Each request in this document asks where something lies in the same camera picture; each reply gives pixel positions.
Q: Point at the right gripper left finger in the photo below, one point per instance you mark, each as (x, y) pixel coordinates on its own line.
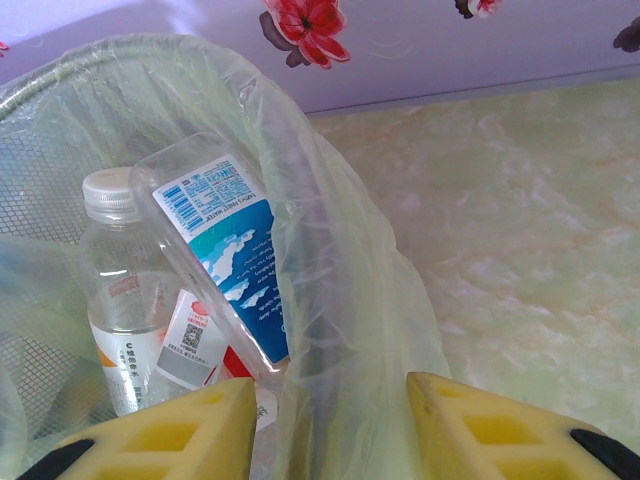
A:
(225, 415)

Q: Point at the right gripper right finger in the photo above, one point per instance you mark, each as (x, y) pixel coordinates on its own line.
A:
(435, 415)

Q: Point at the red white label bottle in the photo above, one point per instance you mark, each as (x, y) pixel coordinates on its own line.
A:
(190, 340)

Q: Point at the blue label square bottle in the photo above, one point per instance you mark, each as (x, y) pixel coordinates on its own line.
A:
(225, 250)

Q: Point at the large orange label bottle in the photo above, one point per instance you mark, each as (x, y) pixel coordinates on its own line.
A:
(120, 280)

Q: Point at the mesh trash bin with liner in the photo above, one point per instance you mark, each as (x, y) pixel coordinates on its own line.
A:
(350, 300)

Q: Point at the metal mesh waste bin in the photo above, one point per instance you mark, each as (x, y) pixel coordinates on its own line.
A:
(40, 165)

